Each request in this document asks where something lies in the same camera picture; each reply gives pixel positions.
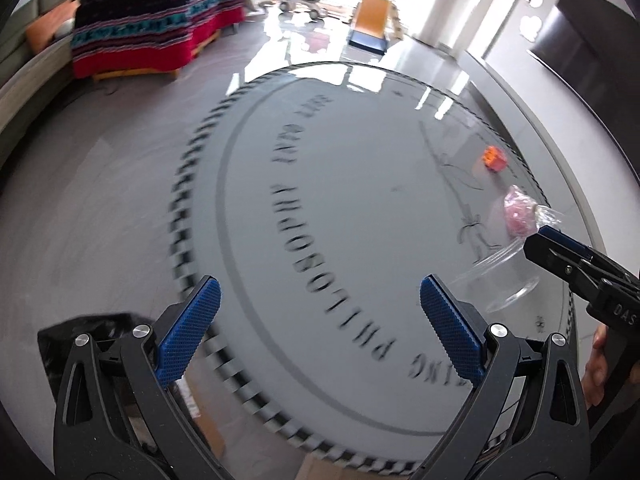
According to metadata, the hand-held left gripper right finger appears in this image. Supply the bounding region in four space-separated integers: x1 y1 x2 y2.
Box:
410 275 592 480

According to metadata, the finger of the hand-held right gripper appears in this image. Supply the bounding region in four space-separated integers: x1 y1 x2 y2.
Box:
539 225 632 282
523 234 617 307

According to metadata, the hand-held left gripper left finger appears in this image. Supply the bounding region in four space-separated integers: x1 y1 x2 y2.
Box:
52 276 236 480

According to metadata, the pink packet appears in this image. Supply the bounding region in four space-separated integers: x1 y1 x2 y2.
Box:
502 184 563 239

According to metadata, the clear plastic cup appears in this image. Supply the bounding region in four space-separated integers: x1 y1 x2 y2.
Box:
457 237 543 313

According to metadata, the black trash bag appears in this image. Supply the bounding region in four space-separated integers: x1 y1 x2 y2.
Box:
36 311 158 401

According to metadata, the person's right hand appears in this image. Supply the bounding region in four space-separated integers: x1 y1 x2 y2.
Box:
581 326 608 408

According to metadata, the cardboard box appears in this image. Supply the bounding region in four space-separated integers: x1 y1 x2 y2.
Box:
172 372 228 458

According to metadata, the orange toy block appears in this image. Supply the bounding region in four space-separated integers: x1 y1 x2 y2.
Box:
481 145 508 174

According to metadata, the green sofa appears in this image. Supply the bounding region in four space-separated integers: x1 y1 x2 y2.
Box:
0 0 83 166

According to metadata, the orange cushion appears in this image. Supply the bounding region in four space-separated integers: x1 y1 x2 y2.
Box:
24 1 80 55

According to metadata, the white ride-on toy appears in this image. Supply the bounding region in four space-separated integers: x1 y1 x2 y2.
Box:
278 0 327 20

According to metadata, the dark wall panel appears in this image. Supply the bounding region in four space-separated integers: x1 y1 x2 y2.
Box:
529 0 640 128

